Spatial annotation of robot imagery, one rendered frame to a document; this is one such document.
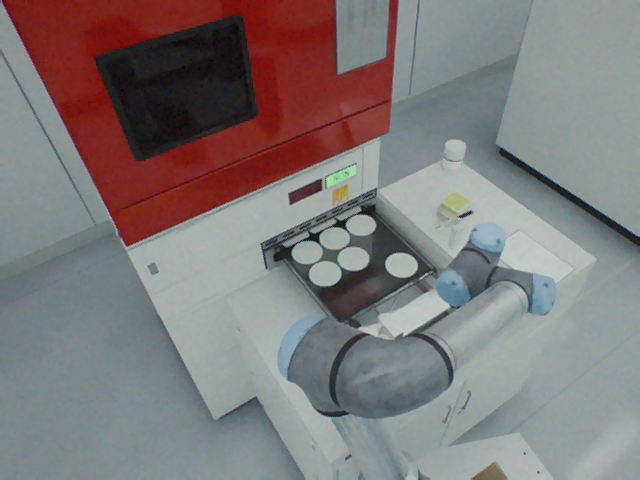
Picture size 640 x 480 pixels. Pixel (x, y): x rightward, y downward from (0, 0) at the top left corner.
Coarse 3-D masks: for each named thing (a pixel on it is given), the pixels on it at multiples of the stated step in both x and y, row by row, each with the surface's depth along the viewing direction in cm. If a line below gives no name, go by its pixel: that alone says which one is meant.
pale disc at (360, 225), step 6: (354, 216) 167; (360, 216) 167; (366, 216) 166; (348, 222) 165; (354, 222) 165; (360, 222) 165; (366, 222) 164; (372, 222) 164; (348, 228) 163; (354, 228) 163; (360, 228) 163; (366, 228) 163; (372, 228) 162; (354, 234) 161; (360, 234) 161; (366, 234) 161
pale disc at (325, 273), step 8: (320, 264) 153; (328, 264) 153; (312, 272) 151; (320, 272) 151; (328, 272) 150; (336, 272) 150; (312, 280) 149; (320, 280) 148; (328, 280) 148; (336, 280) 148
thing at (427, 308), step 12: (420, 300) 144; (432, 300) 144; (396, 312) 142; (408, 312) 142; (420, 312) 141; (432, 312) 141; (444, 312) 143; (408, 324) 139; (420, 324) 139; (384, 336) 136
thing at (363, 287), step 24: (312, 240) 160; (360, 240) 159; (384, 240) 159; (312, 264) 153; (336, 264) 152; (384, 264) 152; (312, 288) 147; (336, 288) 146; (360, 288) 146; (384, 288) 145; (336, 312) 140
